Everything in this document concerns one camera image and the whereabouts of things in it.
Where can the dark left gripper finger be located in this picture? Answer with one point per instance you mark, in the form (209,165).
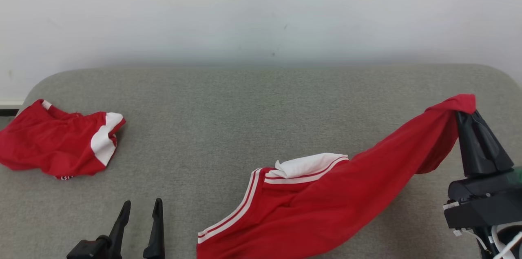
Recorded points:
(118,234)
(157,234)

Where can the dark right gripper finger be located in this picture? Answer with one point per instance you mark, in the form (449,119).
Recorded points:
(497,153)
(473,153)

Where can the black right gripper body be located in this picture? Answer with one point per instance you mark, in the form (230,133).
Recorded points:
(485,204)

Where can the red shorts with white panels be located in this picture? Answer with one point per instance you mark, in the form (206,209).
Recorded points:
(49,144)

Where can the red shirt with white sleeves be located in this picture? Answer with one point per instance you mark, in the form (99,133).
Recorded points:
(326,210)

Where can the grey fabric sofa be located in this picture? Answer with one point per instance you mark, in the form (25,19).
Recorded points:
(244,120)

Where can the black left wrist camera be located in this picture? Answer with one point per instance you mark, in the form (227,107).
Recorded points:
(87,249)

